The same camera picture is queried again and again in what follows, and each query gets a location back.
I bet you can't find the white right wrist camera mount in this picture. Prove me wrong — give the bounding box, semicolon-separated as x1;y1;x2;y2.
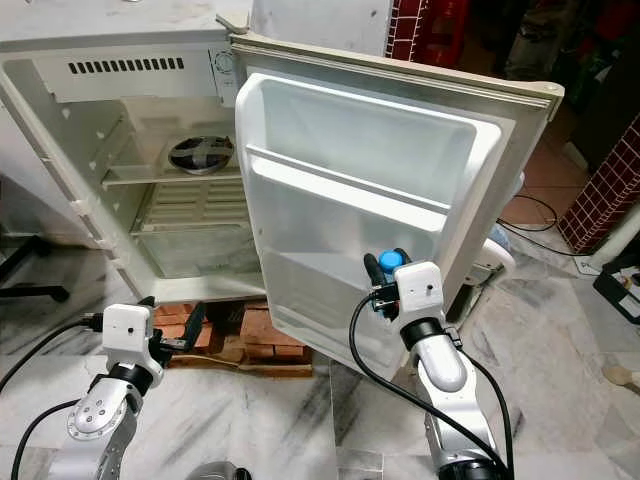
395;260;445;329

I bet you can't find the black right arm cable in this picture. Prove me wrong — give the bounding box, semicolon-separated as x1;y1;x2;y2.
463;354;517;477
349;292;507;477

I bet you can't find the round metal bowl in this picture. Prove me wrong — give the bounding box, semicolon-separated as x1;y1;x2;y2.
169;134;235;177

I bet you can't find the thin black floor cable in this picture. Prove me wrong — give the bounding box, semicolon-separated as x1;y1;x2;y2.
498;194;583;263

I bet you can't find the clear fridge crisper drawer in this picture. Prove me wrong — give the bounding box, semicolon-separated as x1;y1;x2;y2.
130;222;266;283

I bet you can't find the red brick stack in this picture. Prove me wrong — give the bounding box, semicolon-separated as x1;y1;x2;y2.
150;303;313;367

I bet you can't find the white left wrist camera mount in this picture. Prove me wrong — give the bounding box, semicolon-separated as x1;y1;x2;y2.
101;302;159;372

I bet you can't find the silver fridge door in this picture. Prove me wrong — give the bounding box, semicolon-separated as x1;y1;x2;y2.
226;30;566;381

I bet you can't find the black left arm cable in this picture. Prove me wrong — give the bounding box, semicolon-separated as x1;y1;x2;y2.
0;314;106;393
10;398;69;480

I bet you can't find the wooden base board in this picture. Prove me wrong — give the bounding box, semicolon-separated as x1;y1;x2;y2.
160;358;317;381

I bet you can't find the small silver fridge body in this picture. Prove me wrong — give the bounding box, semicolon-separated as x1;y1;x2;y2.
0;18;256;307

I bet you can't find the black box on floor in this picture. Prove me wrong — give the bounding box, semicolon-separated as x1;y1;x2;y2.
593;254;640;323

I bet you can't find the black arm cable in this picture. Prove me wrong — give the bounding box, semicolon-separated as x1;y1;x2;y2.
349;292;507;477
0;314;106;393
10;398;69;480
463;354;517;477

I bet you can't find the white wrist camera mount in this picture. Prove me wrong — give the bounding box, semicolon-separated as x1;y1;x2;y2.
101;302;159;372
395;260;445;329

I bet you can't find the clear fridge shelf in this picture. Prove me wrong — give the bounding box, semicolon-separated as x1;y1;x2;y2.
102;160;245;191

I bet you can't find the white door shelf rail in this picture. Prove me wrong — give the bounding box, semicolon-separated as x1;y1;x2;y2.
245;143;453;217

